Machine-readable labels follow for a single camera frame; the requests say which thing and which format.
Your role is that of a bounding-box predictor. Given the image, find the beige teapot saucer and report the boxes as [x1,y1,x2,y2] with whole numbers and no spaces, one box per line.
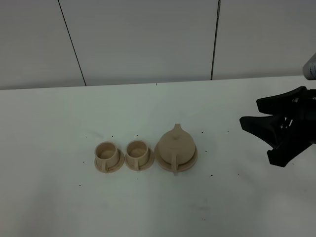
[154,145,198,172]

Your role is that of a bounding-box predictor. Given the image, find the beige teapot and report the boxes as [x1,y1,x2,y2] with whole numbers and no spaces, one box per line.
[157,123,196,174]

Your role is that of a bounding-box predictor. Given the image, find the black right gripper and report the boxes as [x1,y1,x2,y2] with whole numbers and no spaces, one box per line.
[239,86,316,167]

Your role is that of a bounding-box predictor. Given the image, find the left beige teacup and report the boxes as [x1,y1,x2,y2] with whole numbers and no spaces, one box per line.
[94,142,118,159]

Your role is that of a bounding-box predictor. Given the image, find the right beige teacup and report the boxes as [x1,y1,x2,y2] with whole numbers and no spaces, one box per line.
[126,140,149,158]

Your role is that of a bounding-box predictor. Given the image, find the beige teacup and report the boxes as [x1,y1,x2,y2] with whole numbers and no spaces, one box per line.
[126,140,149,158]
[94,142,118,159]

